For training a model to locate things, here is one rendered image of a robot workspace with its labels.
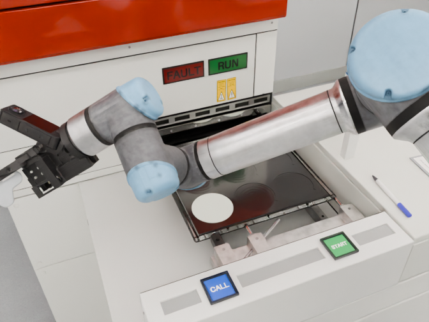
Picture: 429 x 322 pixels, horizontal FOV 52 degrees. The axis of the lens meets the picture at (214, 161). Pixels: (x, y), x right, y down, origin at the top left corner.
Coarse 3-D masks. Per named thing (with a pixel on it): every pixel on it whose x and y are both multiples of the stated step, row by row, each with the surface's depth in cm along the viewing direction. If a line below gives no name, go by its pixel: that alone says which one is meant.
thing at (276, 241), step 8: (336, 216) 107; (312, 224) 105; (320, 224) 105; (328, 224) 105; (336, 224) 104; (288, 232) 103; (296, 232) 103; (304, 232) 103; (312, 232) 103; (320, 232) 103; (272, 240) 101; (280, 240) 101; (288, 240) 101; (240, 248) 99; (248, 248) 99; (272, 248) 99; (240, 256) 97; (216, 264) 96
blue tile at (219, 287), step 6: (222, 276) 83; (204, 282) 82; (210, 282) 82; (216, 282) 82; (222, 282) 82; (228, 282) 82; (210, 288) 81; (216, 288) 81; (222, 288) 81; (228, 288) 81; (210, 294) 80; (216, 294) 80; (222, 294) 80; (228, 294) 80
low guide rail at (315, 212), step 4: (308, 208) 115; (312, 208) 113; (316, 208) 113; (308, 212) 115; (312, 212) 113; (316, 212) 112; (320, 212) 112; (312, 216) 114; (316, 216) 112; (320, 216) 111; (324, 216) 111; (316, 220) 112
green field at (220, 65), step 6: (216, 60) 120; (222, 60) 121; (228, 60) 122; (234, 60) 122; (240, 60) 123; (210, 66) 121; (216, 66) 121; (222, 66) 122; (228, 66) 123; (234, 66) 124; (240, 66) 124; (210, 72) 122; (216, 72) 123
